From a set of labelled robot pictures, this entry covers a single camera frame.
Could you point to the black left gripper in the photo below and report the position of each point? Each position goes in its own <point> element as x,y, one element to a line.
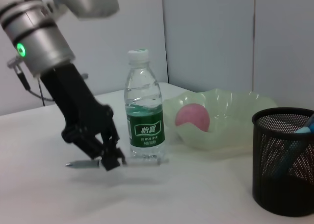
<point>73,98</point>

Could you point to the silver grey pen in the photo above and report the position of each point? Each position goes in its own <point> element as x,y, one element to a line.
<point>83,163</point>

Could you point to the clear water bottle green label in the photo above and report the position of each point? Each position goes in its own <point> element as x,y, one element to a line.
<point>144,130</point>

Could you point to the pink peach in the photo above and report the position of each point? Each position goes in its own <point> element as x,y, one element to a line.
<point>192,117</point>

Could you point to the blue scissors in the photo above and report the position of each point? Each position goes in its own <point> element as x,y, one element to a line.
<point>305,129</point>

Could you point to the pale green wavy fruit plate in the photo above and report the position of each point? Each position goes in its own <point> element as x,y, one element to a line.
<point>233,125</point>

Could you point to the black mesh pen holder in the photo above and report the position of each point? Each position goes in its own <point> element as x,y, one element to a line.
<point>274,197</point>

